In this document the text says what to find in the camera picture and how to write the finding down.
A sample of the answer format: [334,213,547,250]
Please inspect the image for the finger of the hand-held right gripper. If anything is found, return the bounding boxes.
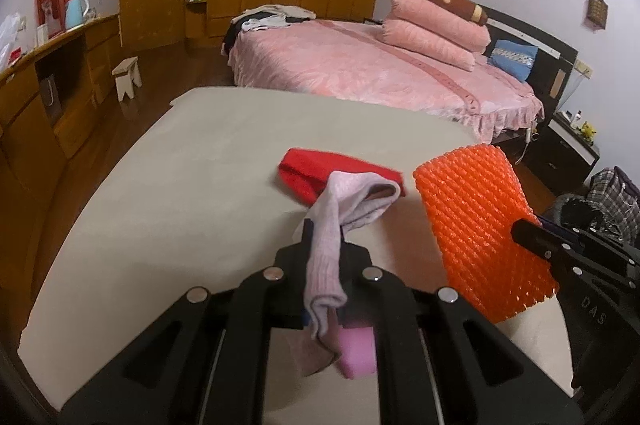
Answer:
[510,218,640,288]
[538,215,640,256]

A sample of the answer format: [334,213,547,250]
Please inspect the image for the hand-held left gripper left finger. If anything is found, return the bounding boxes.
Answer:
[58,218,314,425]

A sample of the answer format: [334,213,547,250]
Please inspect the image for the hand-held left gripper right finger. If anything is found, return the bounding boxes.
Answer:
[341,229,585,425]

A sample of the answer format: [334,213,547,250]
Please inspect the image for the pink sock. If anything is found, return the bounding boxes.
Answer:
[299,171,403,379]

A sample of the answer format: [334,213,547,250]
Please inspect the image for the orange foam net sleeve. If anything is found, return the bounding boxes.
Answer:
[412,144,560,325]

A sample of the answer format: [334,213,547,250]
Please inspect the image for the red sock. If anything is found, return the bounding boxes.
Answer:
[277,148,407,209]

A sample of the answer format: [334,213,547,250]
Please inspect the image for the black bag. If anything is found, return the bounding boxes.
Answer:
[552,194,609,232]

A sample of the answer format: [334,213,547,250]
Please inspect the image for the plaid bag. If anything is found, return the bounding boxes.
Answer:
[584,166,640,247]

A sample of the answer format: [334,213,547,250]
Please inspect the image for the black nightstand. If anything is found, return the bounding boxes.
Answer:
[522,110,601,194]

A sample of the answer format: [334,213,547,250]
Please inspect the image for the black headboard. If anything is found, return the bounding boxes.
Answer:
[475,4,581,127]

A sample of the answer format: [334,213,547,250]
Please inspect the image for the blue cushion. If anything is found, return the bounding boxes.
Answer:
[487,38,540,83]

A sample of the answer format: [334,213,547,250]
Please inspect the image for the bed with pink bedspread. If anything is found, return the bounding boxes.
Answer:
[227,18,546,144]

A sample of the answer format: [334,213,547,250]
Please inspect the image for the pink pillow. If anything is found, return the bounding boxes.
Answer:
[388,0,492,55]
[381,19,476,72]

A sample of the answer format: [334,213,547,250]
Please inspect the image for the white cloth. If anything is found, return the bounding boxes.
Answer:
[239,16,292,32]

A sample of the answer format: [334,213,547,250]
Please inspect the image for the small wooden stool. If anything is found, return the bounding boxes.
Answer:
[111,57,144,102]

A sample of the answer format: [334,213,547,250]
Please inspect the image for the beige cloth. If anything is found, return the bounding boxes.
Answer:
[244,4,317,22]

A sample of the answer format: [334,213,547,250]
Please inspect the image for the wooden sideboard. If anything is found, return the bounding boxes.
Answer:
[0,12,124,348]

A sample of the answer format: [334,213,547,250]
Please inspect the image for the grey paper bag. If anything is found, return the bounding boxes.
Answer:
[42,74,64,122]

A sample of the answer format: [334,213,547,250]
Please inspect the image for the blue thermos jug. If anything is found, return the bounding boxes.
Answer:
[63,0,91,30]

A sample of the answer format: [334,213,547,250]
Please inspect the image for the white plastic bag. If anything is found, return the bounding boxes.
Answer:
[0,12,26,67]

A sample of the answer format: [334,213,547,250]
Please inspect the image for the brown wall lamp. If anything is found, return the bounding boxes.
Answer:
[588,0,610,29]

